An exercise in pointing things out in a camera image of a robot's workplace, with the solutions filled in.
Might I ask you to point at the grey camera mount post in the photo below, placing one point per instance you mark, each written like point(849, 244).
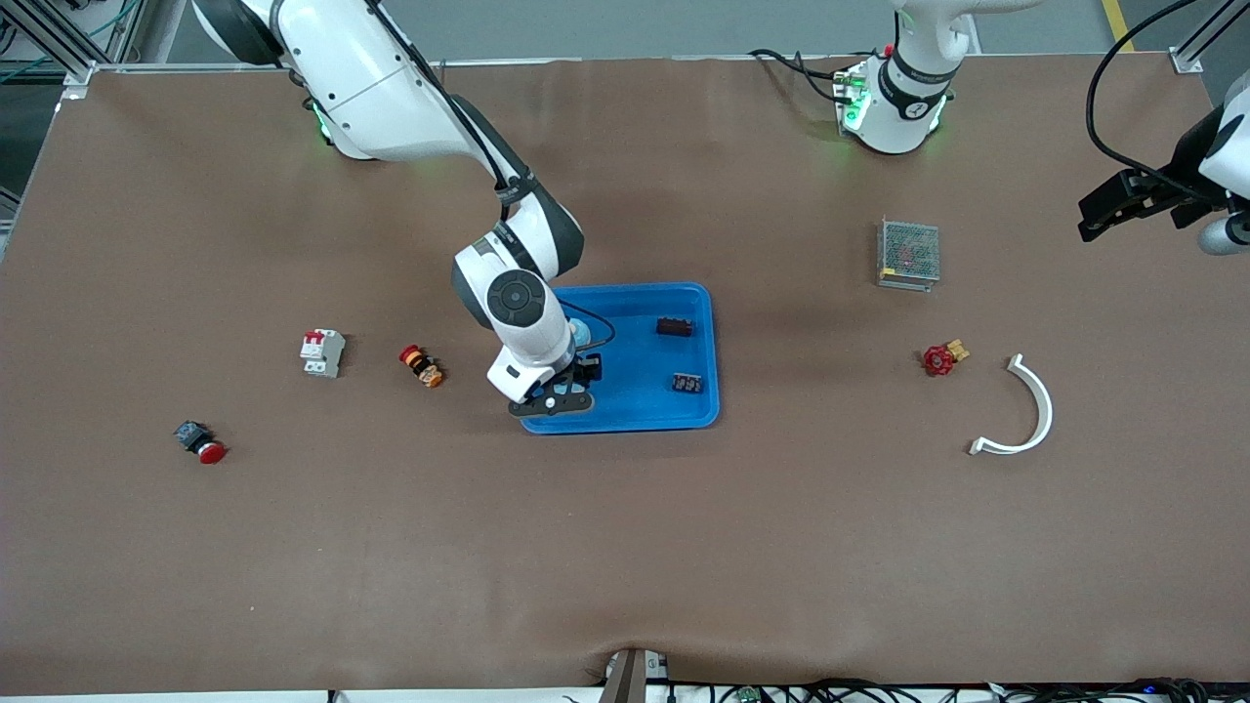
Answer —
point(630, 679)

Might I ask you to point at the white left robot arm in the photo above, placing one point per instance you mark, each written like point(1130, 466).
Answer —
point(894, 122)

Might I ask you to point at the white circuit breaker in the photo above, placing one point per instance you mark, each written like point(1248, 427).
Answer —
point(322, 353)

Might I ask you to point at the brass valve red handwheel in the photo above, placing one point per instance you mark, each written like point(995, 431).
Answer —
point(938, 362)

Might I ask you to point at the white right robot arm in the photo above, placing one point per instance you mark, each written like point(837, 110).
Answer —
point(371, 88)

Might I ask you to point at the metal mesh power supply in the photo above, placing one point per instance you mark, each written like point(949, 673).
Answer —
point(908, 252)

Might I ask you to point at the red orange emergency stop switch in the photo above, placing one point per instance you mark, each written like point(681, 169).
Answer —
point(421, 366)

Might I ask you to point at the aluminium frame profile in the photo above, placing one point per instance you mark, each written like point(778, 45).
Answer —
point(1187, 61)
point(76, 73)

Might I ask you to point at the blue plastic tray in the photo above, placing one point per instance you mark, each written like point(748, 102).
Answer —
point(640, 402)

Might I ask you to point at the blue service bell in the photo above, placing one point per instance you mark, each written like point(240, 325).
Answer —
point(581, 335)
point(574, 394)

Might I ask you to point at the red mushroom push button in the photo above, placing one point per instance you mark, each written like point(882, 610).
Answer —
point(200, 442)

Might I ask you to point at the white curved plastic clamp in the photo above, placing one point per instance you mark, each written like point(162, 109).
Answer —
point(1047, 405)

